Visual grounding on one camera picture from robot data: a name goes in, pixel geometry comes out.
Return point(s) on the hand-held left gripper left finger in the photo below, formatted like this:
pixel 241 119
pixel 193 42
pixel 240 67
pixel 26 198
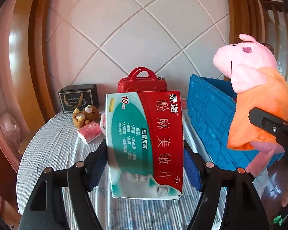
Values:
pixel 96 163

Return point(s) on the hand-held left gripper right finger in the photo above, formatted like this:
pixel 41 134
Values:
pixel 190 170

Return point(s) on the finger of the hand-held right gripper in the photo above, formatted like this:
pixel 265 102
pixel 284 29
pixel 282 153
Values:
pixel 256 116

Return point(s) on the pink pig plush orange dress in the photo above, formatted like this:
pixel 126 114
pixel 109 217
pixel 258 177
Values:
pixel 254 93

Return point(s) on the blue plastic crate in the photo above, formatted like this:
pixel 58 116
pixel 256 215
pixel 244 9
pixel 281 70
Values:
pixel 206 115

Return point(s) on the brown bear plush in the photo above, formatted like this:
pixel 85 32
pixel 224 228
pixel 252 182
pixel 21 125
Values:
pixel 91 112

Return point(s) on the large medicine box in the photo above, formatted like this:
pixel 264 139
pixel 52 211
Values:
pixel 146 136

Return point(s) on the pink tissue pack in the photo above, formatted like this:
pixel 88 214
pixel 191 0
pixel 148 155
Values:
pixel 90 131
pixel 102 122

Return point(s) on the green plastic stool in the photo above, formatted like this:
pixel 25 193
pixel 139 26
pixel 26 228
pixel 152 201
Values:
pixel 278 221

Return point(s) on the black gift box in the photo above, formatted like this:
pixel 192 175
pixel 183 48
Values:
pixel 86 93

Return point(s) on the red hard-shell carry case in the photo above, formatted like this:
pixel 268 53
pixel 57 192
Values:
pixel 144 83

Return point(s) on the pink plastic bag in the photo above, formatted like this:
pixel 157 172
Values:
pixel 9 129

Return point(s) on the wooden glass partition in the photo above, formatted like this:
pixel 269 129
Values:
pixel 271 3

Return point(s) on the wooden headboard frame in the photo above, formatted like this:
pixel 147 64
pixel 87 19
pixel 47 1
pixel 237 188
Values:
pixel 38 52

